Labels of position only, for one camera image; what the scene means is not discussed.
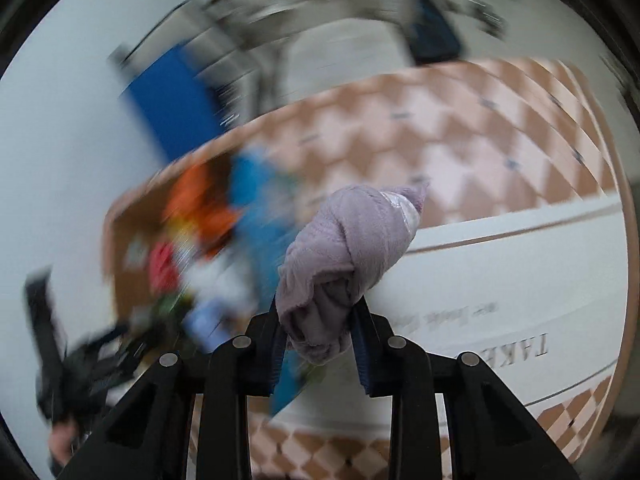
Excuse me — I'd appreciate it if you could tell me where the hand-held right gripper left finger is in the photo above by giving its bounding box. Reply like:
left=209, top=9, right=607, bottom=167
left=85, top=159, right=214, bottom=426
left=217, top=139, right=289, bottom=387
left=60, top=307, right=288, bottom=480

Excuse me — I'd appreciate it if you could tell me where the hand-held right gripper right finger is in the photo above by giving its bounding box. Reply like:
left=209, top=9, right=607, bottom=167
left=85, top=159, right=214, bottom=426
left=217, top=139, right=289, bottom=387
left=350, top=296, right=581, bottom=480

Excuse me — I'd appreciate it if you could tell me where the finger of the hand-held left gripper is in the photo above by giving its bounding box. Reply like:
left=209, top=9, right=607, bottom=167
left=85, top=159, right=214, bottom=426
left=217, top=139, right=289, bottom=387
left=75, top=323, right=149, bottom=387

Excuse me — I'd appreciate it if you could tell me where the green snack packet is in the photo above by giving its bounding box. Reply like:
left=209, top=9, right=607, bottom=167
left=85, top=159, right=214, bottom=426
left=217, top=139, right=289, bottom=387
left=150, top=294, right=197, bottom=322

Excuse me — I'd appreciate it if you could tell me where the light blue tissue pack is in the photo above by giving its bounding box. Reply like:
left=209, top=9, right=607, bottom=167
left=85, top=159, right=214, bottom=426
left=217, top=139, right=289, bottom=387
left=182, top=300, right=237, bottom=352

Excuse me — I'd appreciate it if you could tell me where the red snack packet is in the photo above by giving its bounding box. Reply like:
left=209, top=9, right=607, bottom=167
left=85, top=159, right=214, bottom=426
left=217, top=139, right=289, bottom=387
left=149, top=240, right=184, bottom=294

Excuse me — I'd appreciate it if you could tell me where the white pack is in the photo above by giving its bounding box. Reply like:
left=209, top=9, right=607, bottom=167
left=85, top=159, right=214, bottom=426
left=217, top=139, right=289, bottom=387
left=185, top=260, right=251, bottom=307

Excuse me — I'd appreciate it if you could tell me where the purple knotted cloth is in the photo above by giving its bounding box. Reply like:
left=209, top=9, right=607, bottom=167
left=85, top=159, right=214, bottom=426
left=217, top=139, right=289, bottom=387
left=276, top=180, right=431, bottom=366

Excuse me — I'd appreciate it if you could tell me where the cardboard box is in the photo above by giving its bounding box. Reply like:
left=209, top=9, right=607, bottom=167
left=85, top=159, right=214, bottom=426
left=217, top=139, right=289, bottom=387
left=102, top=145, right=326, bottom=418

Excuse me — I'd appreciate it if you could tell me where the yellow foil packet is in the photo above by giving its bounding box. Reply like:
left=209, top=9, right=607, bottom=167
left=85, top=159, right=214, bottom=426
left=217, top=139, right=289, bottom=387
left=165, top=215, right=192, bottom=242

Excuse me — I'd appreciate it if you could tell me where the blue snack bar packet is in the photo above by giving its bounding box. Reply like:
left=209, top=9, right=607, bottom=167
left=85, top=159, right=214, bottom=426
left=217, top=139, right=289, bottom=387
left=230, top=155, right=297, bottom=311

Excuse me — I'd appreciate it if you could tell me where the orange snack packet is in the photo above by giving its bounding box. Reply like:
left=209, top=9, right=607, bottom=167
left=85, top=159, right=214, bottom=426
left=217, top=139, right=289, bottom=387
left=162, top=162, right=241, bottom=256

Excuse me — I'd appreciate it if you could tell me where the person's left hand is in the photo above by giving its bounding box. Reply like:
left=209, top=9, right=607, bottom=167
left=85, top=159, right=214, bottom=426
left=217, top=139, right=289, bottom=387
left=47, top=417, right=83, bottom=466

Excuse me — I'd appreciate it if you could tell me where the checkered tablecloth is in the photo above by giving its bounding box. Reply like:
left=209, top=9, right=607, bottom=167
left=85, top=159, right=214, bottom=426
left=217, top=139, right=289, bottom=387
left=115, top=57, right=632, bottom=480

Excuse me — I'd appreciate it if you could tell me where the blue folded mat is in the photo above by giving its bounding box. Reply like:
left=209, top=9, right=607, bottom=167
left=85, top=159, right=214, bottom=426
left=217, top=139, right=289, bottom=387
left=120, top=42, right=227, bottom=162

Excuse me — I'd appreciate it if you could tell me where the white padded chair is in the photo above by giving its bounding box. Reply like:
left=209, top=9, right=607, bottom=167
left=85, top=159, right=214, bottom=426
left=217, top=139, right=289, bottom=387
left=282, top=15, right=412, bottom=107

